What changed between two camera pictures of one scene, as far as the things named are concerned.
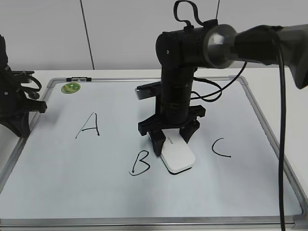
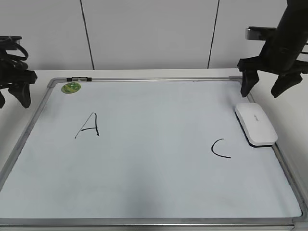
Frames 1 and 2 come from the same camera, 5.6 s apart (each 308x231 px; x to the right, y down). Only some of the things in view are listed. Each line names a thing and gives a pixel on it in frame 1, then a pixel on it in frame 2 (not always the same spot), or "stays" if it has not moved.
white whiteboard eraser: [177, 156] to [256, 126]
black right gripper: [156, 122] to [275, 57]
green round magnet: [70, 87] stays
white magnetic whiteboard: [84, 166] stays
